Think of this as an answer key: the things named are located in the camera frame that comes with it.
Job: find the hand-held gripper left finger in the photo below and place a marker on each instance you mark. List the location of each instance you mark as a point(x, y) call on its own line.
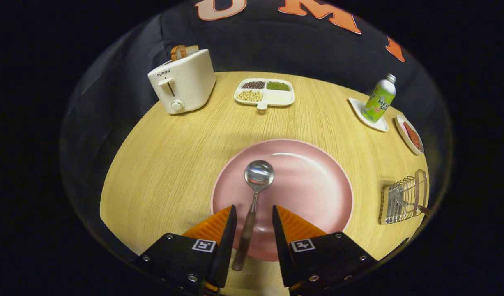
point(227, 246)

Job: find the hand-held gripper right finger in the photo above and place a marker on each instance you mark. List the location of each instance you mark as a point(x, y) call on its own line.
point(281, 246)

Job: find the pink round plate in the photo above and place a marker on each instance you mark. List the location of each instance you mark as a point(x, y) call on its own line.
point(309, 185)

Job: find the white divided tray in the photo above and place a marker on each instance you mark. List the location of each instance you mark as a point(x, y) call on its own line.
point(280, 98)

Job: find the pile of yellow soybeans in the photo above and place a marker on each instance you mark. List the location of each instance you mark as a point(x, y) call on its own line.
point(249, 95)

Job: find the white square coaster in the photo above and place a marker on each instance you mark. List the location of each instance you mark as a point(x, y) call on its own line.
point(358, 109)

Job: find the pile of green beans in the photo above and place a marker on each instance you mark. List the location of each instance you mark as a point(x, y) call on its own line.
point(278, 86)

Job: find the white oval plate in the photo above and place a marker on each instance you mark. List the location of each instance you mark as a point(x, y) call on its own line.
point(406, 142)

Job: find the pile of dark red beans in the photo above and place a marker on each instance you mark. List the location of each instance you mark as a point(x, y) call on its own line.
point(253, 85)

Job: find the white toaster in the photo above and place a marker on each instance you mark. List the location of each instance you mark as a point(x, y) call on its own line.
point(190, 82)

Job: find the pink ham slices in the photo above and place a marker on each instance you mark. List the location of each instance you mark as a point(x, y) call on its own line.
point(404, 130)

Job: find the brown meat steak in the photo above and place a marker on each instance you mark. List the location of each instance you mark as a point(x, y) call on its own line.
point(413, 137)

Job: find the green label metal bottle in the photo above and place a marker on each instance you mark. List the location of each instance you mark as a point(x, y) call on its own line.
point(379, 102)

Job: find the toasted bread slice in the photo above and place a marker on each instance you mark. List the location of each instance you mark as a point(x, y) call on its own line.
point(192, 51)
point(178, 52)

